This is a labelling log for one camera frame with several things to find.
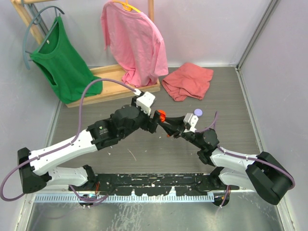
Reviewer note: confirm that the aluminium corner post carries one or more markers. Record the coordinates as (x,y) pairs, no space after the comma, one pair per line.
(257,32)

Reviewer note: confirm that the orange round charging case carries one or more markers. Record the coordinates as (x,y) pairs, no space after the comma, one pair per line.
(162,115)

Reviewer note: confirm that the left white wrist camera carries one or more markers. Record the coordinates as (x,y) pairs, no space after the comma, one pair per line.
(144,101)

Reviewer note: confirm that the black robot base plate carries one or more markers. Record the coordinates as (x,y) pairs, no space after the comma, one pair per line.
(190,184)

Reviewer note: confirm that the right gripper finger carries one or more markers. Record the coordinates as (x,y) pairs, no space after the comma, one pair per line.
(175,120)
(171,130)

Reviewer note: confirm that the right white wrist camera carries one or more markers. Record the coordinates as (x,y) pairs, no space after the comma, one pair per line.
(190,121)

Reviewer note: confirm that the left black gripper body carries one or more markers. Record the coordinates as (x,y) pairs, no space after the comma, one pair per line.
(149,124)

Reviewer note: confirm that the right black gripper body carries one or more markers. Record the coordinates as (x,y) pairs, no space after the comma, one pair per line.
(180,128)

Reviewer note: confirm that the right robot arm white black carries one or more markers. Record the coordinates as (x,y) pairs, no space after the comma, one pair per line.
(261,173)

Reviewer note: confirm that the pink t-shirt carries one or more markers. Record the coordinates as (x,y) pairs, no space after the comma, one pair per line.
(135,43)

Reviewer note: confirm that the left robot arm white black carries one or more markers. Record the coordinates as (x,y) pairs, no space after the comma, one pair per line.
(38,167)

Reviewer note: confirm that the coral folded cloth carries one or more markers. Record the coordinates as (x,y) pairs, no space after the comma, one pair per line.
(189,80)

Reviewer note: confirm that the green tank top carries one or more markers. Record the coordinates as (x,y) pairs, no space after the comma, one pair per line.
(65,70)

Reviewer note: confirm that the yellow hanger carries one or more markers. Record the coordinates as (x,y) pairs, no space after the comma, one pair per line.
(126,6)

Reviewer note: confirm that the lilac earbud charging case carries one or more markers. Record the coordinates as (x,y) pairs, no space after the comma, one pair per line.
(198,112)

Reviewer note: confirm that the wooden clothes rack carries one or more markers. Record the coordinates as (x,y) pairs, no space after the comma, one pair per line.
(112,90)

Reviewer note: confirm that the white slotted cable duct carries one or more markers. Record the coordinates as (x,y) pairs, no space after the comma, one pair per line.
(171,198)

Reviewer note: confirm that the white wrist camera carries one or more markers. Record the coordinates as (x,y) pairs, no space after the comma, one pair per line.
(190,121)
(144,101)

